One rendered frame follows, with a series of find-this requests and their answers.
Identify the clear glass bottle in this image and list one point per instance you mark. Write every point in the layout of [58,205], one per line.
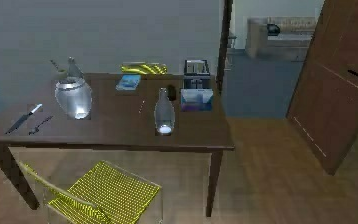
[164,115]

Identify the blue tissue box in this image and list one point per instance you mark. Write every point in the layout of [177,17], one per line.
[197,100]

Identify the blue book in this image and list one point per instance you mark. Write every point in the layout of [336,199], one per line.
[128,82]

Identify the dark brown wooden table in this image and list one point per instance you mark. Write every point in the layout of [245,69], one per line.
[120,113]

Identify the silver round vase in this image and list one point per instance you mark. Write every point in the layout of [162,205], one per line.
[74,98]

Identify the yellow mesh chair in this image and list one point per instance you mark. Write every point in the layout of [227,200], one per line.
[110,193]

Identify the grey cone shaped bottle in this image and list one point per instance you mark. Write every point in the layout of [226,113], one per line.
[74,68]

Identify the beige sofa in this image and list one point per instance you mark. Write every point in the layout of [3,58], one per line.
[280,41]

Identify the small pale cup with stick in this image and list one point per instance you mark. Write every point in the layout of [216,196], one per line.
[60,70]

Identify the dark metal fork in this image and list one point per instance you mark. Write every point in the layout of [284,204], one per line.
[40,125]

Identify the brown wooden room door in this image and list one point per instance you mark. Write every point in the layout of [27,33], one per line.
[337,86]

